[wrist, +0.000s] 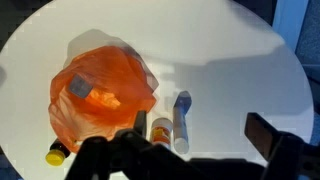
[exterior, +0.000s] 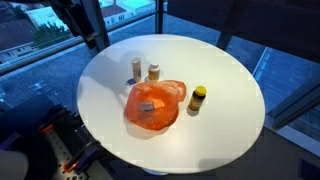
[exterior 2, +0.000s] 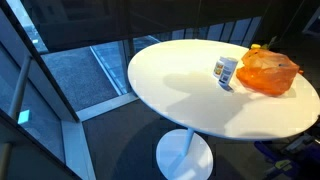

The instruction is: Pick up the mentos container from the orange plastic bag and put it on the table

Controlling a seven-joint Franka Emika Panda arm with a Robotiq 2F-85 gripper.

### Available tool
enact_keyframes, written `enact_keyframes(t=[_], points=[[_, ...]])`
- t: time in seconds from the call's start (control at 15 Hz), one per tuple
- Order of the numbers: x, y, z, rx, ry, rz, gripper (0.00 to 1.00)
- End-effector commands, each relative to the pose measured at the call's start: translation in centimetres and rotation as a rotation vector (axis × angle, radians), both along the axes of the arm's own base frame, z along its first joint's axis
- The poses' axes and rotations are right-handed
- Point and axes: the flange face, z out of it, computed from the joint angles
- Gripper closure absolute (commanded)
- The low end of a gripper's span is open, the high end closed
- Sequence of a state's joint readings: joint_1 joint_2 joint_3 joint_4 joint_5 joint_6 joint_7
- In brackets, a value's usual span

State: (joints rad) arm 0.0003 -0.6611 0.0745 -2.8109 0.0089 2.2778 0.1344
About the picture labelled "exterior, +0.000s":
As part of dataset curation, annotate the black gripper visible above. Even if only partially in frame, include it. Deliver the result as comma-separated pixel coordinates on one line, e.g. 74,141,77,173
49,0,100,49

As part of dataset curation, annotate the blue mentos container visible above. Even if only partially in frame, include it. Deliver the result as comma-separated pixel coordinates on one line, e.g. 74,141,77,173
138,102,154,113

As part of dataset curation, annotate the orange plastic bag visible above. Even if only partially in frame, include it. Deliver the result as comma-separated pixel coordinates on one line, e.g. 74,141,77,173
124,79,188,131

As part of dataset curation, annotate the grey metal window handrail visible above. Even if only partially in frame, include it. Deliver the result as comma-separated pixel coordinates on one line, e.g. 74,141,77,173
0,31,101,76

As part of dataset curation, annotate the tall white bottle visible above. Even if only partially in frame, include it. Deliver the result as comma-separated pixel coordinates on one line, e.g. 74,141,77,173
131,57,143,84

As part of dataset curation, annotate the short white bottle orange label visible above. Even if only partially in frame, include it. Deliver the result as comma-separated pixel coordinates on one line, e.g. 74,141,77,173
147,62,161,82

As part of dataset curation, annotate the purple clamp orange trigger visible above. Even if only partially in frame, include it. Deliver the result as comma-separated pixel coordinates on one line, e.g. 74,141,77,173
62,141,102,175

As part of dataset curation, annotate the perforated metal mounting board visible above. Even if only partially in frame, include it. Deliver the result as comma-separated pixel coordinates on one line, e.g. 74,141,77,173
46,128,89,180

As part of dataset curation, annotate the amber bottle yellow cap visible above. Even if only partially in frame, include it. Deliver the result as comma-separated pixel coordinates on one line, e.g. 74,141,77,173
187,85,208,113

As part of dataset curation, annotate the white round table base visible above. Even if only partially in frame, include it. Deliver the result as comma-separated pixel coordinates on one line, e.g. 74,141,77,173
142,167,170,177

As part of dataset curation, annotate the black clamp orange handle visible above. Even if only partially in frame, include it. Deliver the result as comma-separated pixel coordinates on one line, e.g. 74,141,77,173
37,105,73,135

